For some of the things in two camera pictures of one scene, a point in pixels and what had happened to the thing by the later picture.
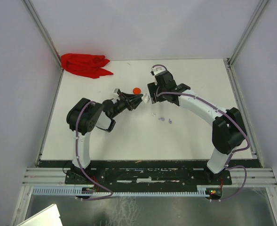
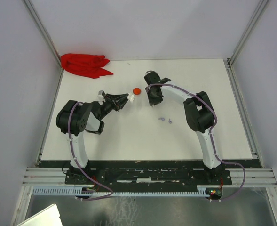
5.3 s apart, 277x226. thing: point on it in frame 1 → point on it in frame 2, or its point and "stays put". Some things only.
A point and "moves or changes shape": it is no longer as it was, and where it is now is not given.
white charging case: (146, 98) moves or changes shape
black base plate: (147, 173) stays put
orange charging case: (136, 91) stays put
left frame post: (45, 36) stays put
